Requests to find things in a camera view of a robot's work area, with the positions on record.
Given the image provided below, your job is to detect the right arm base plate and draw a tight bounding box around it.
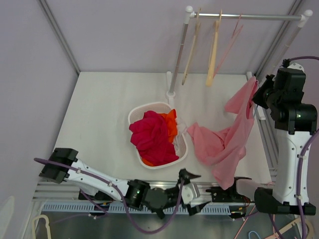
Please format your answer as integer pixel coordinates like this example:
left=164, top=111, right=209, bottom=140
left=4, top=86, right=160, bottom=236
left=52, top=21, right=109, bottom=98
left=205, top=186, right=257, bottom=220

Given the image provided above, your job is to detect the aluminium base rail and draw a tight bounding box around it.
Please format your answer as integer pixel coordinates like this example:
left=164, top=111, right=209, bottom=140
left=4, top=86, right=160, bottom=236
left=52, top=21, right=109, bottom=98
left=33, top=174, right=310, bottom=219

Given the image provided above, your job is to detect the magenta t shirt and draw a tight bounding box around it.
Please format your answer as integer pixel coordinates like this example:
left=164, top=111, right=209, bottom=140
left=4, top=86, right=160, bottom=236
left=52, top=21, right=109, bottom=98
left=129, top=111, right=177, bottom=162

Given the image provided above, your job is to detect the metal clothes rack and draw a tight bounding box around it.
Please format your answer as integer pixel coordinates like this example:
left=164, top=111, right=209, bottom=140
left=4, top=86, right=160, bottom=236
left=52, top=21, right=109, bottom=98
left=166, top=1, right=313, bottom=104

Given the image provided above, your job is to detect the pink garment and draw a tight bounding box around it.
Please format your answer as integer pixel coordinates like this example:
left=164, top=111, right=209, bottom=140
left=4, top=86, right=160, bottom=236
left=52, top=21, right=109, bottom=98
left=187, top=77, right=255, bottom=190

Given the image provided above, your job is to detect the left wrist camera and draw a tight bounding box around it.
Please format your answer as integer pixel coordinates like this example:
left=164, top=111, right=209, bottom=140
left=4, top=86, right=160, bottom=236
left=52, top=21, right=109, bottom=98
left=181, top=183, right=200, bottom=205

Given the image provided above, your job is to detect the beige hanger of orange shirt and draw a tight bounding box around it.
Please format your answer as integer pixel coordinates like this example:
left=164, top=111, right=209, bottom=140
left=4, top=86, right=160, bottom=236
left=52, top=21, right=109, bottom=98
left=205, top=10, right=222, bottom=87

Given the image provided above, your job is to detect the beige hanger of white shirt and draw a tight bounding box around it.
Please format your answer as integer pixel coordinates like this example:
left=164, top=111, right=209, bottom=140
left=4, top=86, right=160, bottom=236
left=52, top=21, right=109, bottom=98
left=181, top=8, right=201, bottom=85

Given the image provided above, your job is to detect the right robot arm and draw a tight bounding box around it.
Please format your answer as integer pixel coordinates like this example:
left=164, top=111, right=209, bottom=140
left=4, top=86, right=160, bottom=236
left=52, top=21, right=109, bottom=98
left=227, top=67, right=318, bottom=216

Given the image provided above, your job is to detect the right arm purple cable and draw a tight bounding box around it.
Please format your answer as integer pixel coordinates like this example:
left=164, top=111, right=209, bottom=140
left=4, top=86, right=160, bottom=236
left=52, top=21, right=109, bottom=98
left=268, top=56, right=319, bottom=239

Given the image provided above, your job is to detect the beige hanger on floor left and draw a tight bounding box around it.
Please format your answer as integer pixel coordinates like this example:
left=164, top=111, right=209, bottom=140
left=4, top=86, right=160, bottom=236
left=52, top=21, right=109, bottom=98
left=32, top=214, right=53, bottom=239

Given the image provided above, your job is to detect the pink hanger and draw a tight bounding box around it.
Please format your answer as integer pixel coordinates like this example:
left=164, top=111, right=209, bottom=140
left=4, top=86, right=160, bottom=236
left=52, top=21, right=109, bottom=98
left=213, top=14, right=244, bottom=77
left=234, top=181, right=279, bottom=239

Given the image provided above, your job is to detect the orange t shirt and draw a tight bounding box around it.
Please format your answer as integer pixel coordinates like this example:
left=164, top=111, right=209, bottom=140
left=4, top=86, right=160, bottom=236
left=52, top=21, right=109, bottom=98
left=142, top=109, right=178, bottom=167

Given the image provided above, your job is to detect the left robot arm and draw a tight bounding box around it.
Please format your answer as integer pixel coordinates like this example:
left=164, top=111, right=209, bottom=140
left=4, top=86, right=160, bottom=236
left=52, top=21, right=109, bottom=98
left=34, top=148, right=206, bottom=219

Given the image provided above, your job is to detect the pink hanger on floor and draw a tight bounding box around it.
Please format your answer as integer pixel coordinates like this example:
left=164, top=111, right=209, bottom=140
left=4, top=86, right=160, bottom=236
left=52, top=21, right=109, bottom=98
left=234, top=181, right=279, bottom=239

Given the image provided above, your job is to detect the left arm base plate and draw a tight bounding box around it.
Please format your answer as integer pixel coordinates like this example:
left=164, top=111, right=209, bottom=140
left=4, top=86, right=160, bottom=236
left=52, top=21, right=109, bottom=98
left=78, top=189, right=117, bottom=216

